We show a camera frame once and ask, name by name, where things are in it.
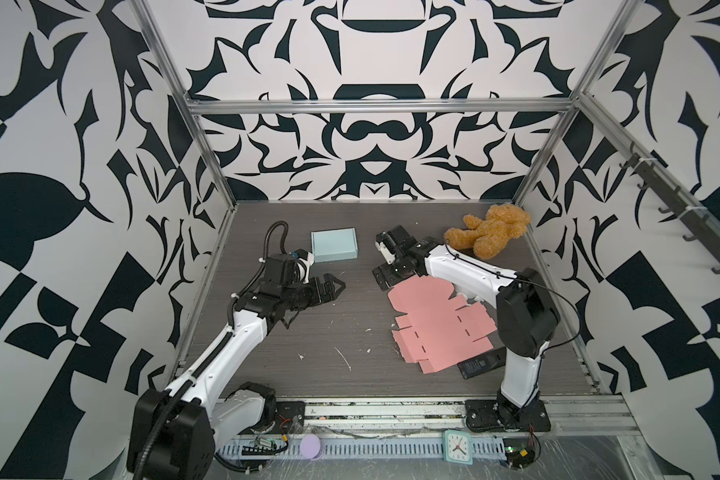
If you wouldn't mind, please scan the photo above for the light blue paper box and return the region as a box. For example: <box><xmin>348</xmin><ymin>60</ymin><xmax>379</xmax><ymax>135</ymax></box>
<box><xmin>311</xmin><ymin>228</ymin><xmax>358</xmax><ymax>263</ymax></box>

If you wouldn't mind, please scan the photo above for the pink paper box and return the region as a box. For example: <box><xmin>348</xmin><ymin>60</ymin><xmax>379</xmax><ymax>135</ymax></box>
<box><xmin>388</xmin><ymin>276</ymin><xmax>497</xmax><ymax>374</ymax></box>

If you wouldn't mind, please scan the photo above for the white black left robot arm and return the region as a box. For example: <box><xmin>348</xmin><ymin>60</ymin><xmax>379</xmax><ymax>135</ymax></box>
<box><xmin>126</xmin><ymin>220</ymin><xmax>346</xmax><ymax>479</ymax></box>

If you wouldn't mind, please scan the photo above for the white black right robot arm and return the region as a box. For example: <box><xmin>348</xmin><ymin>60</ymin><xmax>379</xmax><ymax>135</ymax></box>
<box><xmin>373</xmin><ymin>225</ymin><xmax>561</xmax><ymax>413</ymax></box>

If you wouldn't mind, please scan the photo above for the brown teddy bear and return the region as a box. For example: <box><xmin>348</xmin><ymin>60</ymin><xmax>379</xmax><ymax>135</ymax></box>
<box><xmin>444</xmin><ymin>204</ymin><xmax>531</xmax><ymax>261</ymax></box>

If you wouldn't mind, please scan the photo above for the black remote control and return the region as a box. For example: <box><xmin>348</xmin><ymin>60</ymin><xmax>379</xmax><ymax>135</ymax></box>
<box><xmin>457</xmin><ymin>347</ymin><xmax>507</xmax><ymax>380</ymax></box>

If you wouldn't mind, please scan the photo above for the small electronics board left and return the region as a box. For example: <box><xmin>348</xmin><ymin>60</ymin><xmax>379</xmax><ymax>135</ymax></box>
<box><xmin>240</xmin><ymin>436</ymin><xmax>290</xmax><ymax>456</ymax></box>

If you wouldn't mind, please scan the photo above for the purple round disc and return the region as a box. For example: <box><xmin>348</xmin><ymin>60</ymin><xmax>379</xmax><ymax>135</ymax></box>
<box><xmin>299</xmin><ymin>434</ymin><xmax>323</xmax><ymax>460</ymax></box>

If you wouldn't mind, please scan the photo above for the teal square clock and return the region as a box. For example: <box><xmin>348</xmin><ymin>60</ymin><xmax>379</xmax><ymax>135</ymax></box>
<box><xmin>443</xmin><ymin>430</ymin><xmax>473</xmax><ymax>465</ymax></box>

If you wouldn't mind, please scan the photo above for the green circuit board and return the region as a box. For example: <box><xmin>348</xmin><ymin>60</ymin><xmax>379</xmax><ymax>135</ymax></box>
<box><xmin>502</xmin><ymin>437</ymin><xmax>539</xmax><ymax>470</ymax></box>

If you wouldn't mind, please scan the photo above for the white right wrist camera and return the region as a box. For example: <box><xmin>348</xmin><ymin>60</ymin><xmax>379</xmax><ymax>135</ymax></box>
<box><xmin>375</xmin><ymin>231</ymin><xmax>396</xmax><ymax>265</ymax></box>

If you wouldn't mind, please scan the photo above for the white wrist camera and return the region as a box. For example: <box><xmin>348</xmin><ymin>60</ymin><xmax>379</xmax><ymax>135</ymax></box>
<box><xmin>292</xmin><ymin>249</ymin><xmax>314</xmax><ymax>284</ymax></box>
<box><xmin>375</xmin><ymin>231</ymin><xmax>396</xmax><ymax>265</ymax></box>

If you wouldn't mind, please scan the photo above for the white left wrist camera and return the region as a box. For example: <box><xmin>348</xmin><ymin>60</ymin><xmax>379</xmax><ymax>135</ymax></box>
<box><xmin>292</xmin><ymin>249</ymin><xmax>314</xmax><ymax>284</ymax></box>

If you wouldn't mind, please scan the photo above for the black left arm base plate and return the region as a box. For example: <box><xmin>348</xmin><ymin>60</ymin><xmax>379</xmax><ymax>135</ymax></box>
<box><xmin>233</xmin><ymin>400</ymin><xmax>306</xmax><ymax>436</ymax></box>

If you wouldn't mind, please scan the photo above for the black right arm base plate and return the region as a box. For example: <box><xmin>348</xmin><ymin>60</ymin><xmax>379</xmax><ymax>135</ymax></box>
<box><xmin>464</xmin><ymin>398</ymin><xmax>552</xmax><ymax>433</ymax></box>

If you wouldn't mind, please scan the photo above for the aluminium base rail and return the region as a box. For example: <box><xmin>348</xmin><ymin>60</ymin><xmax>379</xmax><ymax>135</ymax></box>
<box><xmin>296</xmin><ymin>395</ymin><xmax>641</xmax><ymax>436</ymax></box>

